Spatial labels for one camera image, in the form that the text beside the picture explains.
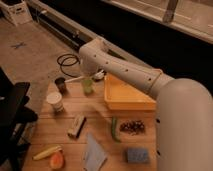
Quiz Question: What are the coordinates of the white dish brush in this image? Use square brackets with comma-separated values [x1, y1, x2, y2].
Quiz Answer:
[66, 70, 106, 83]

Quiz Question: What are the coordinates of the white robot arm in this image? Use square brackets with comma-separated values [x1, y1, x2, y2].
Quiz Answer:
[79, 37, 213, 171]

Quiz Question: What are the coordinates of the yellow plastic tray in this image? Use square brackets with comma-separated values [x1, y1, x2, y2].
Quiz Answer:
[104, 74, 156, 110]

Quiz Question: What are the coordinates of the green plastic cup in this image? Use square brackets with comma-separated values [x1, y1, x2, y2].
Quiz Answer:
[82, 79, 93, 94]

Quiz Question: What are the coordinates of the dark metal cup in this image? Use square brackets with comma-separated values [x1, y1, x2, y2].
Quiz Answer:
[55, 77, 67, 93]

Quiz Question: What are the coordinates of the white paper cup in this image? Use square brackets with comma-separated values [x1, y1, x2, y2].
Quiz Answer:
[46, 92, 64, 112]

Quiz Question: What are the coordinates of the green chili pepper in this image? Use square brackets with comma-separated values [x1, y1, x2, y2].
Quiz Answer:
[111, 117, 121, 143]

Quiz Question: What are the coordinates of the black and white eraser block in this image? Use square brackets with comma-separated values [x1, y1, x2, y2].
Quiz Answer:
[67, 115, 86, 138]

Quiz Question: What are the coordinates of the bunch of dark grapes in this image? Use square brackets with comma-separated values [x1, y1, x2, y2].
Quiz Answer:
[119, 120, 145, 135]

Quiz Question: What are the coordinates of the blue grey cloth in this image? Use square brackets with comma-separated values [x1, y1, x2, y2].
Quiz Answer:
[83, 133, 107, 171]

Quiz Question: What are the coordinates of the blue sponge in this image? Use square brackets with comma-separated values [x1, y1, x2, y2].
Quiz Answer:
[126, 148, 149, 163]

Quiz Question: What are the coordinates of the black chair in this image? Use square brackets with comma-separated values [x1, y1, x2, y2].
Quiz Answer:
[0, 67, 38, 171]

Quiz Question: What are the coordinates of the orange peach fruit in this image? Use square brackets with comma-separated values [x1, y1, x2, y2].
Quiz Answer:
[50, 151, 64, 170]

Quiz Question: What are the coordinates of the white storage box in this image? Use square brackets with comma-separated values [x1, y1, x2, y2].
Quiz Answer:
[0, 0, 32, 26]

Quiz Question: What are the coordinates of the black cable loop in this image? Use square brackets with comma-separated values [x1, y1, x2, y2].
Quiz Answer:
[56, 53, 82, 79]

